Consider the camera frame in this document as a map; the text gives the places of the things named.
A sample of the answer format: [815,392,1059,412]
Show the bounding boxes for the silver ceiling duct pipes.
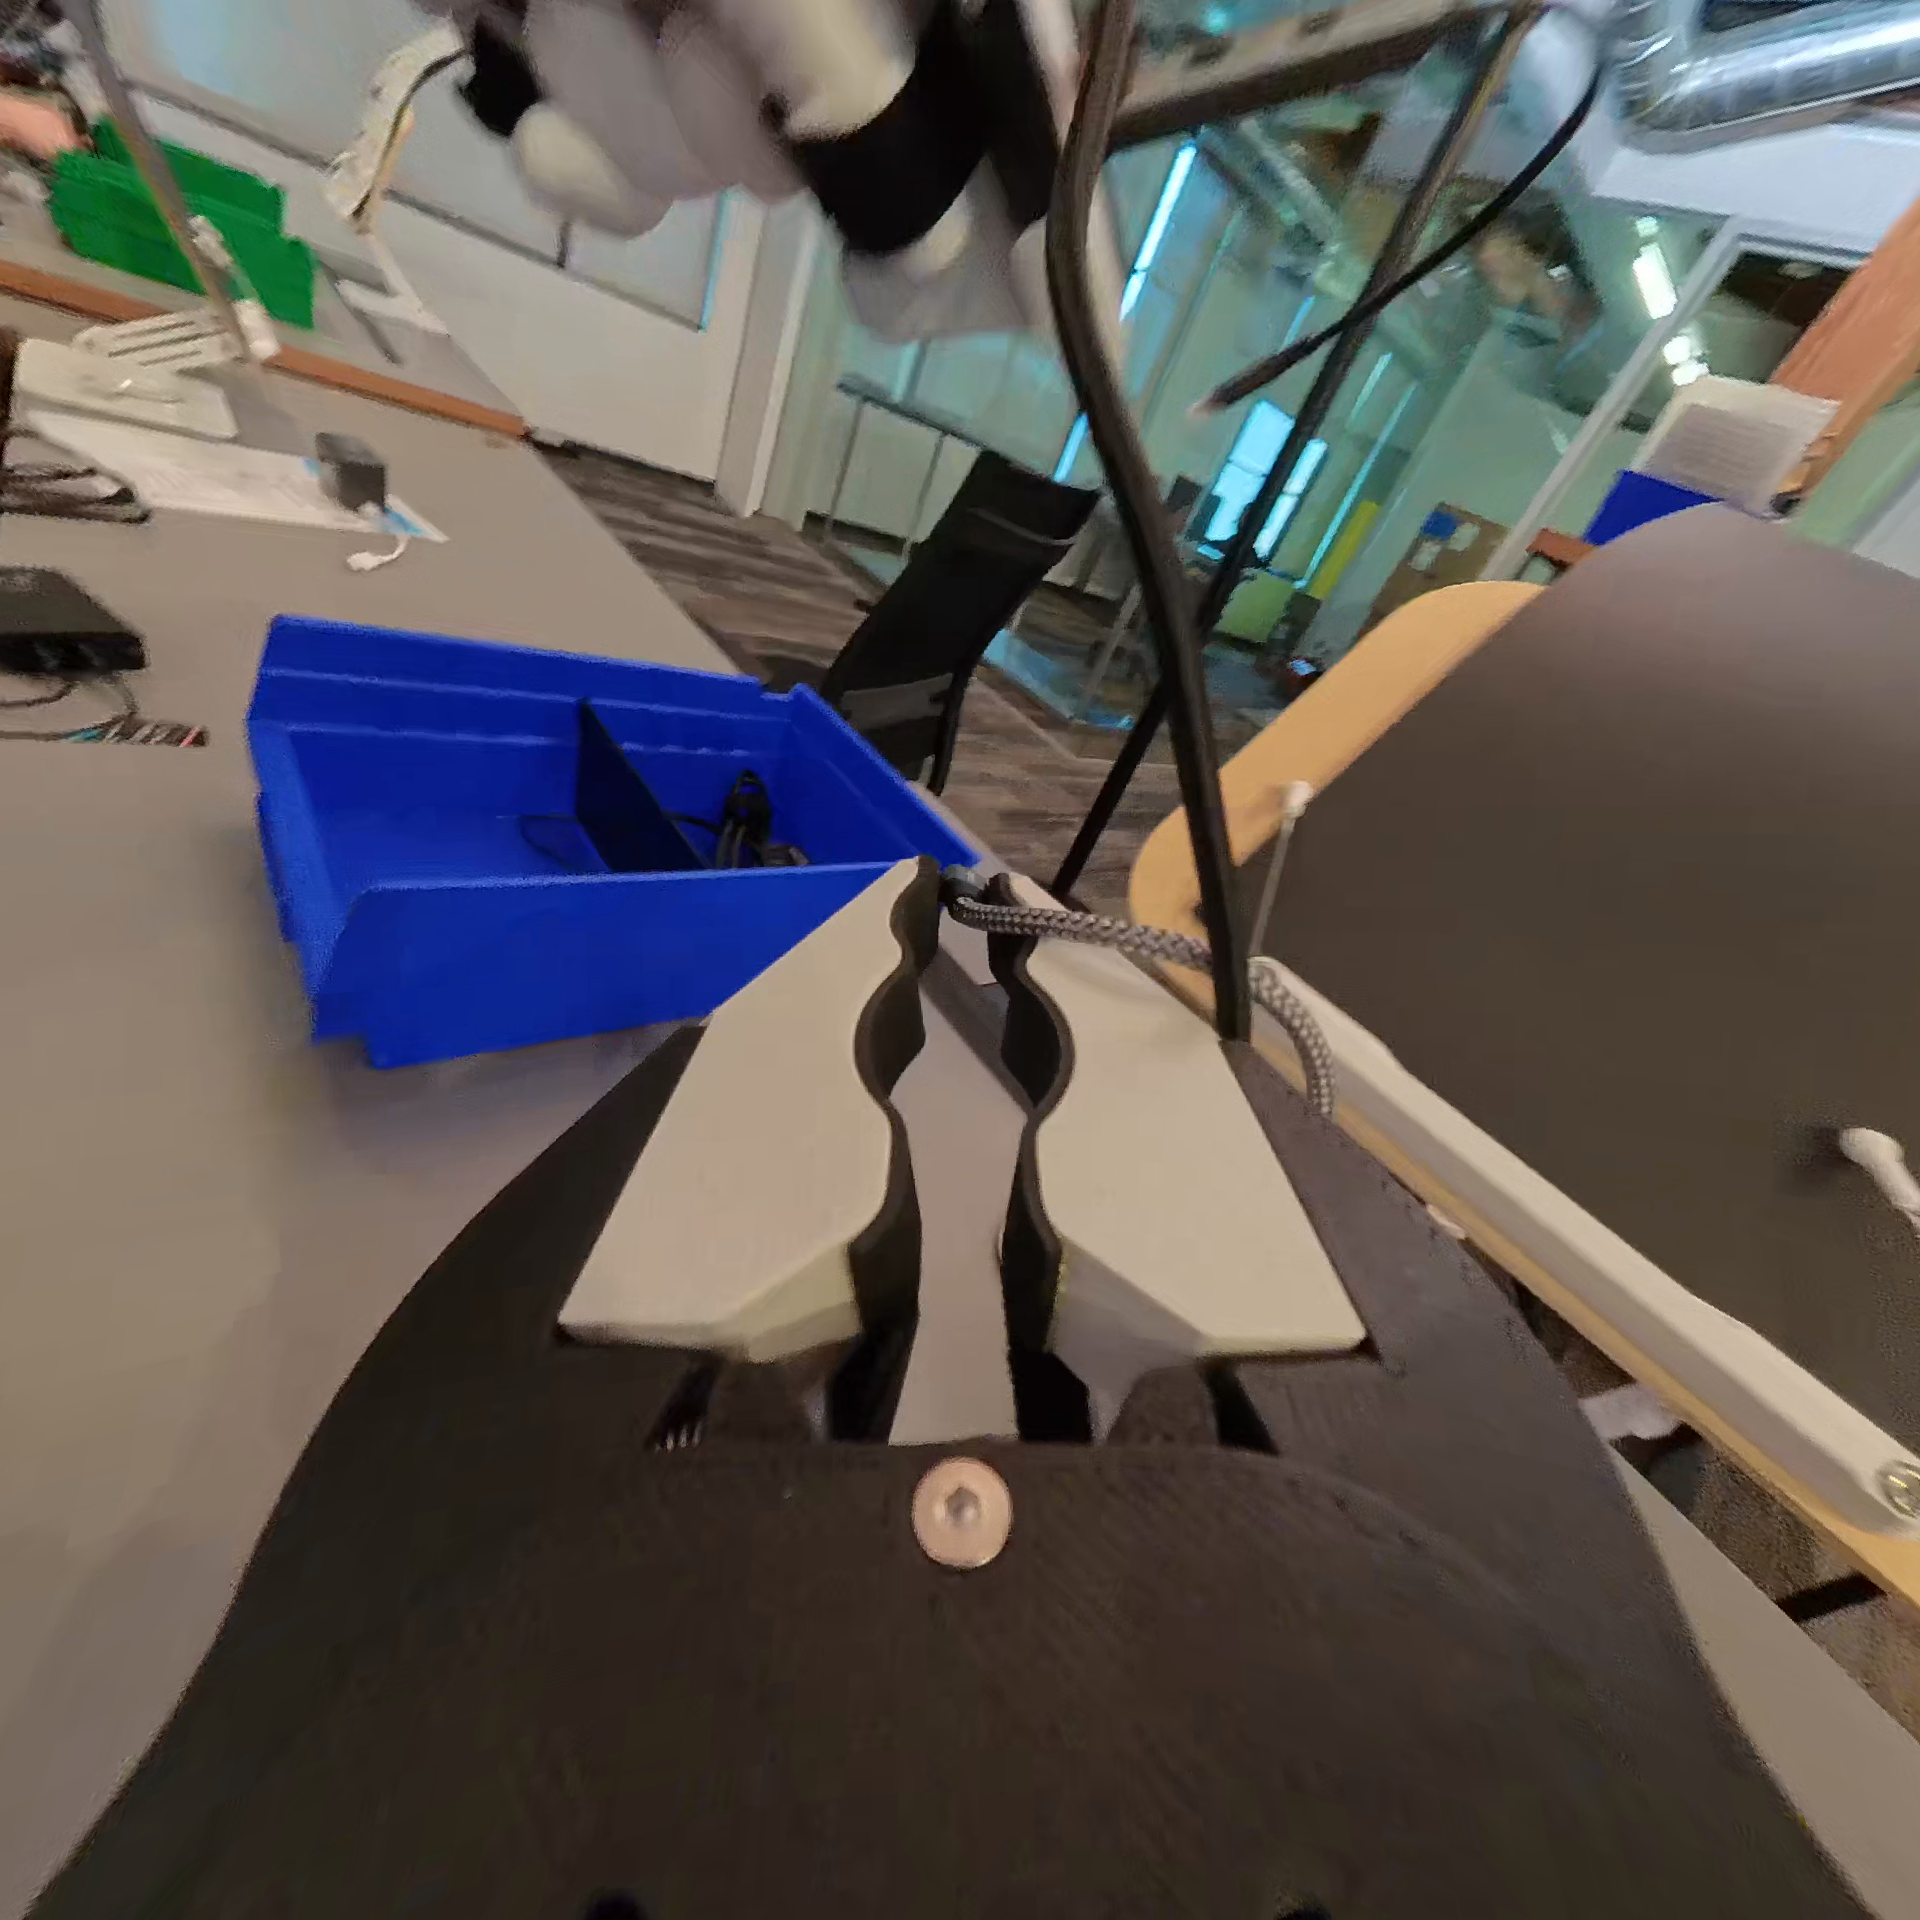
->
[1616,0,1920,143]

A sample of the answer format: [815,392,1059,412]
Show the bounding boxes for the small blue desk bin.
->
[1584,458,1733,561]

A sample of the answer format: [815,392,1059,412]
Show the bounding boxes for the black cable with orange plug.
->
[1044,0,1261,1050]

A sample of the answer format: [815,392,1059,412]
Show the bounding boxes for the grey usb hub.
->
[1195,0,1613,417]

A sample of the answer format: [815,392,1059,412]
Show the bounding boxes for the grey braided cable silver plug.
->
[939,864,1343,1118]

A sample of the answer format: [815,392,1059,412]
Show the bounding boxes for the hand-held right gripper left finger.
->
[563,862,933,1416]

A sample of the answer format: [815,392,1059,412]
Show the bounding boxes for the green box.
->
[39,113,319,336]

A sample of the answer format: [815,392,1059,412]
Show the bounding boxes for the thin red black wires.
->
[0,676,218,754]

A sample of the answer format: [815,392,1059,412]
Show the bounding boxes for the white paper sheet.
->
[8,400,453,553]

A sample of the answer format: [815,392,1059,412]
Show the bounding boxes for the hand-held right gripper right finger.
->
[992,896,1370,1405]

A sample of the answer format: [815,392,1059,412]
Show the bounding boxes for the person's left hand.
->
[446,0,1042,341]

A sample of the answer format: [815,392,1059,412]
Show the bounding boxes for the blue plastic bin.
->
[240,613,999,1072]

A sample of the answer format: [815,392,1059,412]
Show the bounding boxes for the black office chair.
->
[812,449,1104,792]

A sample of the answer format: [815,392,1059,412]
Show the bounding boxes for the small black device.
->
[0,564,154,681]

